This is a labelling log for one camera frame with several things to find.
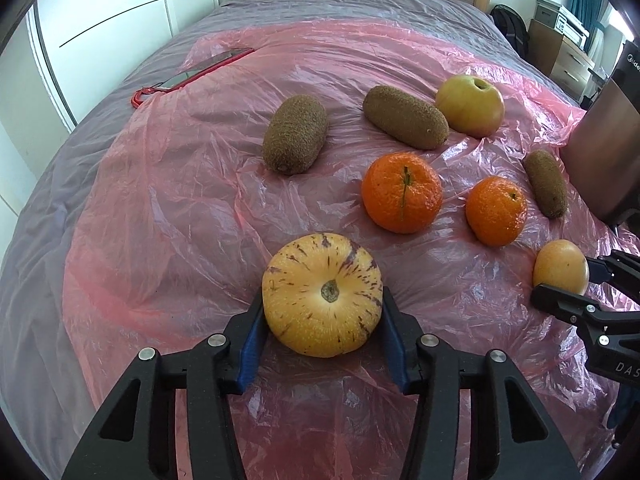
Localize pink plastic sheet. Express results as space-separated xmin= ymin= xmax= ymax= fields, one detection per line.
xmin=62 ymin=20 xmax=640 ymax=480

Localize dark brown container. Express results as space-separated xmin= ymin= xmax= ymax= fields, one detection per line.
xmin=560 ymin=40 xmax=640 ymax=226

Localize white wardrobe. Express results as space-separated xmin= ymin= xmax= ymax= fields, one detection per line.
xmin=0 ymin=0 xmax=261 ymax=131

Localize blue cloth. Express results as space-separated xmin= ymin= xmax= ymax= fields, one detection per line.
xmin=606 ymin=399 xmax=627 ymax=431

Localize grey bed blanket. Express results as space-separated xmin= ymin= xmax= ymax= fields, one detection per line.
xmin=0 ymin=0 xmax=591 ymax=480

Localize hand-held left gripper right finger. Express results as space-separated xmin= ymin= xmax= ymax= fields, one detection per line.
xmin=380 ymin=285 xmax=583 ymax=480

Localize yellow-green apple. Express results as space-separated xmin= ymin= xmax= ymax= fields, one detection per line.
xmin=435 ymin=74 xmax=505 ymax=139

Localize small round yellow fruit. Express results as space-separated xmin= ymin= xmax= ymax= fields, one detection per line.
xmin=532 ymin=239 xmax=590 ymax=297

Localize white printer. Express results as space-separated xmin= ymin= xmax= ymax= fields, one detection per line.
xmin=534 ymin=0 xmax=591 ymax=48

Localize black backpack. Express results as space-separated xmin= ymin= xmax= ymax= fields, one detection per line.
xmin=489 ymin=4 xmax=531 ymax=61

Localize small slim brown kiwi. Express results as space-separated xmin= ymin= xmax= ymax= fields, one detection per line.
xmin=522 ymin=149 xmax=569 ymax=220

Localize yellow purple-striped melon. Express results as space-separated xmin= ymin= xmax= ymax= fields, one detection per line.
xmin=262 ymin=232 xmax=385 ymax=358

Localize wooden dresser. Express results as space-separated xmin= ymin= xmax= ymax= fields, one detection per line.
xmin=527 ymin=19 xmax=596 ymax=101

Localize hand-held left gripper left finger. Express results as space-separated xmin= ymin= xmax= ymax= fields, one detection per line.
xmin=62 ymin=287 xmax=274 ymax=480

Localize phone with red case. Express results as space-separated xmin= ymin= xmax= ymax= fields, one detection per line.
xmin=132 ymin=48 xmax=256 ymax=109

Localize large orange mandarin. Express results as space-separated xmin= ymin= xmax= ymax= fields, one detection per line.
xmin=361 ymin=152 xmax=444 ymax=234

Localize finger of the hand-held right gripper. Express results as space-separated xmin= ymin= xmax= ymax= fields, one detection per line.
xmin=531 ymin=284 xmax=608 ymax=333
xmin=585 ymin=250 xmax=640 ymax=286

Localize small orange mandarin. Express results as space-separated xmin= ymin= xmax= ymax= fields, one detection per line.
xmin=465 ymin=176 xmax=528 ymax=248

